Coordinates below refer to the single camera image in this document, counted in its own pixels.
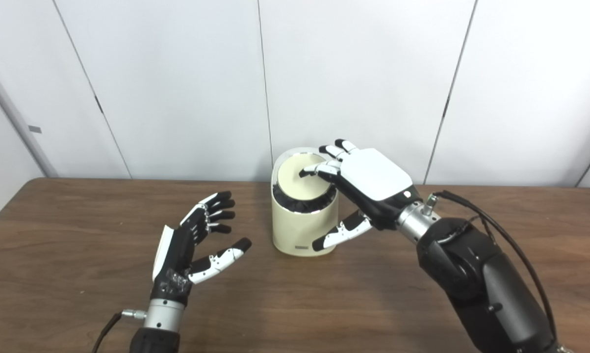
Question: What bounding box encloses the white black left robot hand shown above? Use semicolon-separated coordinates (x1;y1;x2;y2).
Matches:
151;191;253;307

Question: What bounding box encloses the grey wall corner post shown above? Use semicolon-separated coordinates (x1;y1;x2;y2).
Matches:
0;54;59;178

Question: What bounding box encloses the cream round bin lid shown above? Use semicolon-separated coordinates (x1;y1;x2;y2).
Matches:
279;153;337;199

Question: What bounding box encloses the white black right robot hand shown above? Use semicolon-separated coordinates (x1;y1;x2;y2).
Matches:
299;139;424;252

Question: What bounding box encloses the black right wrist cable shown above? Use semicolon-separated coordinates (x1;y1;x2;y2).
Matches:
422;190;558;344

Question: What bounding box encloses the black bin liner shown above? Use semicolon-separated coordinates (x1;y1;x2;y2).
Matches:
273;184;337;214

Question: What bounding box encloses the cream-colored bin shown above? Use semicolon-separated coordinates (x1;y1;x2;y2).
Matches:
271;150;339;256

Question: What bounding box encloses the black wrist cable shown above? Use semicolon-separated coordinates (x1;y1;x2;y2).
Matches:
422;190;558;344
91;309;147;353

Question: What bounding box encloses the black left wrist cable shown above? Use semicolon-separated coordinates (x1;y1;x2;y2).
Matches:
91;309;147;353

